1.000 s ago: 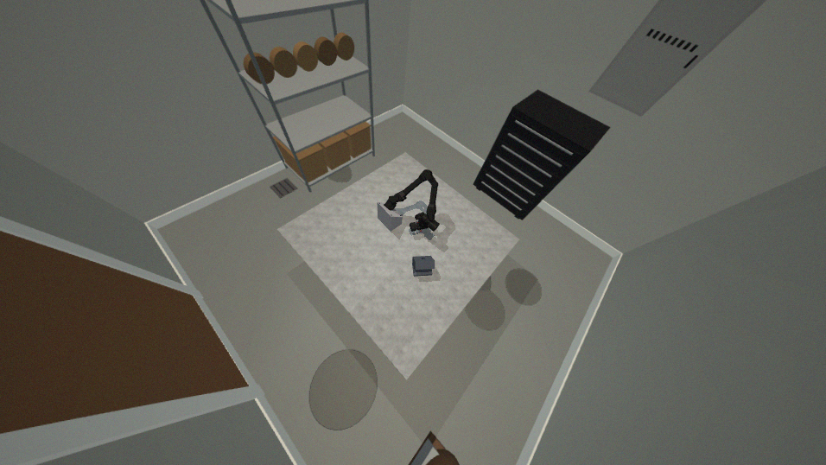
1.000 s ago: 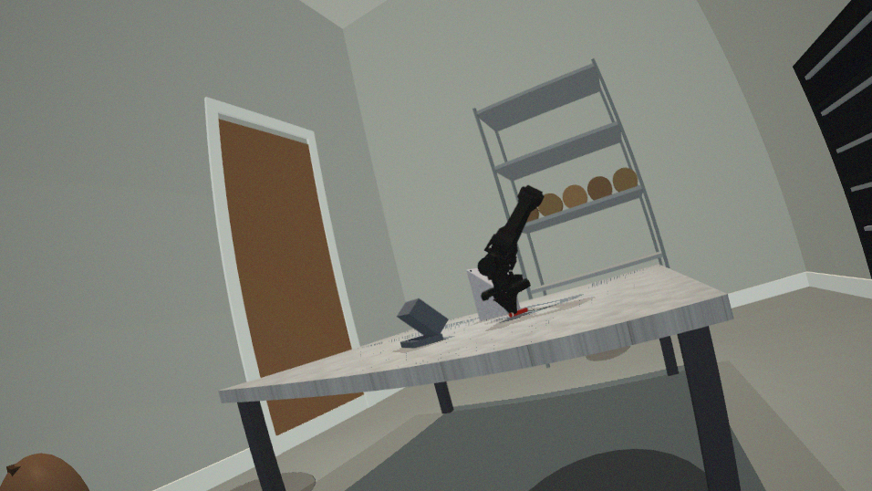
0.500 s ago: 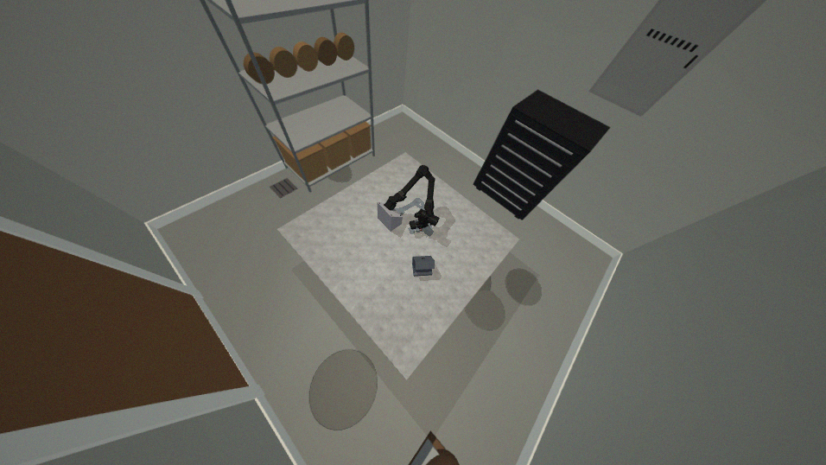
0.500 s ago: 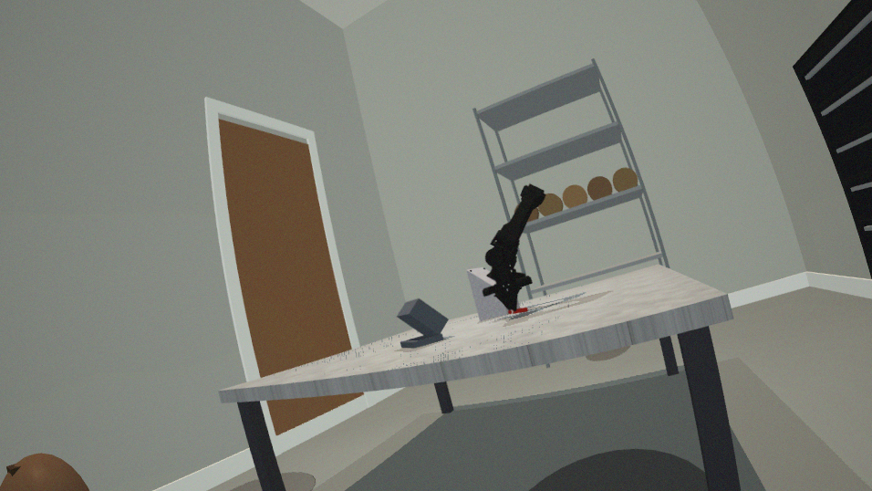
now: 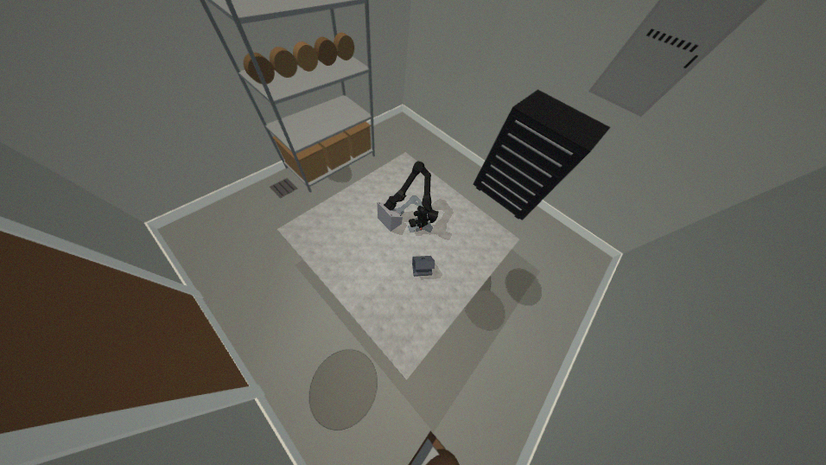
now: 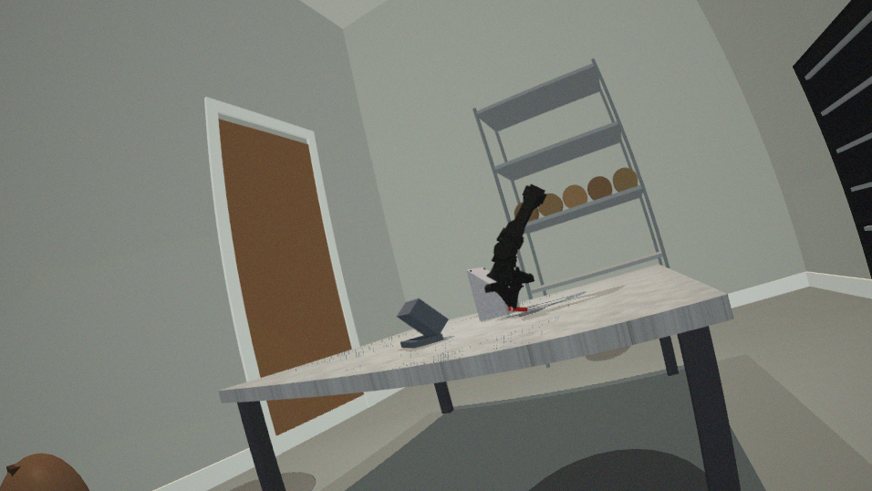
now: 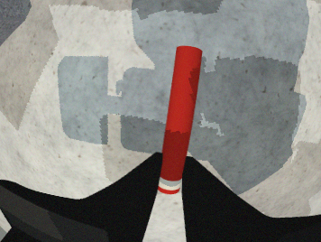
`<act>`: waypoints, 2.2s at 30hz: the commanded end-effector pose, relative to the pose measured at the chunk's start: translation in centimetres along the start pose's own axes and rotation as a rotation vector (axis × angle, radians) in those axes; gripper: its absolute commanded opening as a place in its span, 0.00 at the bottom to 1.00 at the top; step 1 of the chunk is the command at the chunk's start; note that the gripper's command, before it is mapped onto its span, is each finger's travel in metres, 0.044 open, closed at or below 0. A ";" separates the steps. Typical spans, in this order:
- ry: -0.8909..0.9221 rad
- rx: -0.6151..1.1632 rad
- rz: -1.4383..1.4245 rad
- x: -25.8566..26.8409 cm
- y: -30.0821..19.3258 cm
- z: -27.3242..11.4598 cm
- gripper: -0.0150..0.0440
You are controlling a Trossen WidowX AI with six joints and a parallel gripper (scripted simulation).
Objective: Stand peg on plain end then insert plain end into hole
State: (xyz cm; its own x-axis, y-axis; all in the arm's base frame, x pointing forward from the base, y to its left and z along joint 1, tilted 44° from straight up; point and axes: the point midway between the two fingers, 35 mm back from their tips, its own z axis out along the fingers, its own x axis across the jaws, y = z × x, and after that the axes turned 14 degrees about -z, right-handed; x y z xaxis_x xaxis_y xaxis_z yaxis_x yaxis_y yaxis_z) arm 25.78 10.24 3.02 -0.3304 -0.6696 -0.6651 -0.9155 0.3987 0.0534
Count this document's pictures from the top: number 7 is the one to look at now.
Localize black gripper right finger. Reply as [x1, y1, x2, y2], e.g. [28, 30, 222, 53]
[181, 156, 321, 242]

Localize red peg with white band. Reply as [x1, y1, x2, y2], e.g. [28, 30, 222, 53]
[158, 45, 202, 194]

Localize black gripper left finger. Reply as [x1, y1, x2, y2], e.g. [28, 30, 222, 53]
[0, 151, 163, 242]

